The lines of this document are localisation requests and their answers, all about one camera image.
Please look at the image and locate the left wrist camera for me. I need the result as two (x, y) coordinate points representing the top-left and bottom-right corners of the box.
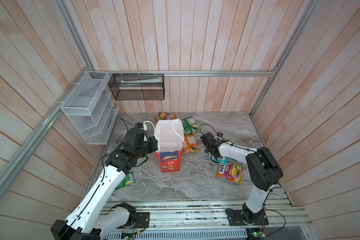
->
(134, 122), (147, 134)

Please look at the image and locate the red paper gift bag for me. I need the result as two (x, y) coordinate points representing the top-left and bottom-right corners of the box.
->
(143, 119), (185, 173)

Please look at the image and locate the black mesh basket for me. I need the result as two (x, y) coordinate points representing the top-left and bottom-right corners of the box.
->
(109, 73), (165, 101)

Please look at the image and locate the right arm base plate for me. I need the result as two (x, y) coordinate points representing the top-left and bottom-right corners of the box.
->
(225, 209), (269, 226)

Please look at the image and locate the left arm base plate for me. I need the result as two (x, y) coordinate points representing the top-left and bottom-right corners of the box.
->
(117, 212), (150, 229)

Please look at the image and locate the aluminium frame rail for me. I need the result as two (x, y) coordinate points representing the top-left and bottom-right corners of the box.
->
(104, 70), (276, 77)

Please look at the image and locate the teal Fox's candy bag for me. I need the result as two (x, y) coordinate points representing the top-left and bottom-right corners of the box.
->
(206, 155), (228, 165)

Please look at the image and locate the orange snack packet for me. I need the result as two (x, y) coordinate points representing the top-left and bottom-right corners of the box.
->
(183, 134), (200, 154)

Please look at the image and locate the orange Fox's fruits bag front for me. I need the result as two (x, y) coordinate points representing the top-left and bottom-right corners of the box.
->
(216, 162), (244, 185)

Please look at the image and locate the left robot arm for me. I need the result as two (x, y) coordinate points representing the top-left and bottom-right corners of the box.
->
(51, 123), (158, 240)

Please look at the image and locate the white wire shelf rack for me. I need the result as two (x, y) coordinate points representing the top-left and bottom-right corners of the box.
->
(62, 71), (120, 145)

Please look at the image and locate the orange Fox's fruits candy bag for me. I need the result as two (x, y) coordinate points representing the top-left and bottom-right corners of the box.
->
(155, 112), (177, 122)

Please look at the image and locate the green lime snack packet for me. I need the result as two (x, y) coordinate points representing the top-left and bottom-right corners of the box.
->
(116, 171), (135, 190)

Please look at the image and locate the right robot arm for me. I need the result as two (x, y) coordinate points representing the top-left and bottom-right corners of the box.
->
(201, 133), (284, 226)

